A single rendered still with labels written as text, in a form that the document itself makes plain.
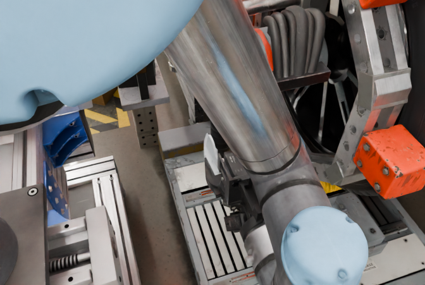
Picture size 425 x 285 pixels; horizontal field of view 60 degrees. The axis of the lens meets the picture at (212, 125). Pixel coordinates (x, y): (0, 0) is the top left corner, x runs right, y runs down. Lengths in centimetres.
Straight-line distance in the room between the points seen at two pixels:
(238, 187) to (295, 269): 20
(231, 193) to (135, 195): 111
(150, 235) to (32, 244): 94
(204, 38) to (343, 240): 22
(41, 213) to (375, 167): 52
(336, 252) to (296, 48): 31
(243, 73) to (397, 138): 39
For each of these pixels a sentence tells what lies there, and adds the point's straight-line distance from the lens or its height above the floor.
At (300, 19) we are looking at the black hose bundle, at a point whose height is 104.
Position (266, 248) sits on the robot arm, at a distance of 49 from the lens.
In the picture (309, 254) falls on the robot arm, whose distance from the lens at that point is 35.
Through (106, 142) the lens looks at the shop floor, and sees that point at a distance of 184.
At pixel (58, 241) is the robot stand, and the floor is 76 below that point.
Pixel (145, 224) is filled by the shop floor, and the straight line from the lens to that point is 154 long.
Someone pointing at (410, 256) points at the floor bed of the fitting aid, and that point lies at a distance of 153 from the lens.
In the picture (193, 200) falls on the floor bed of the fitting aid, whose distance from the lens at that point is 149.
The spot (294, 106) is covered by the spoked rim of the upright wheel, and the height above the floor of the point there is 62.
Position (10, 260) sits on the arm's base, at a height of 83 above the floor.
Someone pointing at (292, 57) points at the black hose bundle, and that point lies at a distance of 56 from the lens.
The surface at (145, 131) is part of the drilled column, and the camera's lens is 170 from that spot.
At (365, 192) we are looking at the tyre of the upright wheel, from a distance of 85.
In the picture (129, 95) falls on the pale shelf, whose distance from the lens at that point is 136.
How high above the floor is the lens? 131
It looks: 45 degrees down
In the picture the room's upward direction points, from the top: straight up
